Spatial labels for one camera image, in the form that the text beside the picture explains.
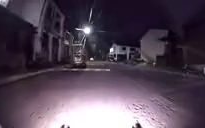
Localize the pale kerb strip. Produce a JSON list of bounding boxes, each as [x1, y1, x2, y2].
[[0, 67, 68, 88]]

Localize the white low building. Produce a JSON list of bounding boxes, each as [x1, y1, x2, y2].
[[108, 42, 142, 62]]

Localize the white painted road line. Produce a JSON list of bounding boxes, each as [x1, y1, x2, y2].
[[61, 68, 111, 72]]

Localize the pale gabled building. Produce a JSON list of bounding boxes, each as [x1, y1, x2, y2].
[[139, 28, 178, 66]]

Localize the overhead wires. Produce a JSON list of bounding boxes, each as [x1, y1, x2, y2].
[[86, 0, 104, 26]]

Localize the street lamp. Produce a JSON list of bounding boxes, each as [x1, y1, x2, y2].
[[74, 25, 92, 64]]

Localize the vehicle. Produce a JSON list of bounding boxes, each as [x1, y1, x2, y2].
[[71, 46, 88, 69]]

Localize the large multi-storey building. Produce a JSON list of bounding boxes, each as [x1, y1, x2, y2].
[[0, 0, 72, 68]]

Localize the dark asphalt road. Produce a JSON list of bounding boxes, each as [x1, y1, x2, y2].
[[0, 60, 205, 128]]

